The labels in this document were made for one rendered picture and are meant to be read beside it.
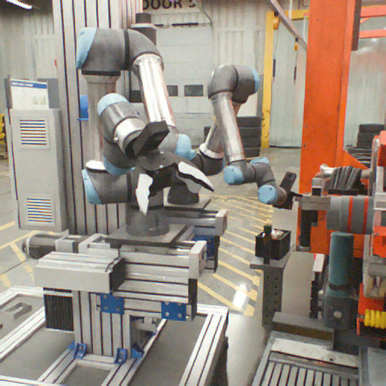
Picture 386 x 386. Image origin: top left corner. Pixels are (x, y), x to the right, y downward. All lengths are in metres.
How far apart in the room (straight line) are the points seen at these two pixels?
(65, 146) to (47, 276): 0.51
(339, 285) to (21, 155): 1.35
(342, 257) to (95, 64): 1.16
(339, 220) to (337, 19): 0.96
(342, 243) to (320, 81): 0.78
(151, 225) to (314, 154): 1.01
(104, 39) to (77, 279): 0.73
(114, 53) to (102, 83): 0.09
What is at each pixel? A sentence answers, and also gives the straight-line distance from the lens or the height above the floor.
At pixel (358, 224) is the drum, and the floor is 0.83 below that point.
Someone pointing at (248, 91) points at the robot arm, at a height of 1.30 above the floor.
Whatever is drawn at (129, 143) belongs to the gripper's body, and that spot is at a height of 1.16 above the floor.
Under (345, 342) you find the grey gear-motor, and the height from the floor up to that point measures 0.09.
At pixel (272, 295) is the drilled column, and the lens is 2.47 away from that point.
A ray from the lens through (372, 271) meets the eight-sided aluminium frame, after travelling 1.43.
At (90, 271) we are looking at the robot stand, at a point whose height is 0.73.
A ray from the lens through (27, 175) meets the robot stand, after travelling 1.73.
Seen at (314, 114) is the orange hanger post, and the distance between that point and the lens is 2.10.
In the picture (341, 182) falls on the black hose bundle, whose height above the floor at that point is 1.00.
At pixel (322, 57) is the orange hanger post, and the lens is 2.11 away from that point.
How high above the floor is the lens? 1.23
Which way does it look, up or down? 12 degrees down
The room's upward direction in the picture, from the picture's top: straight up
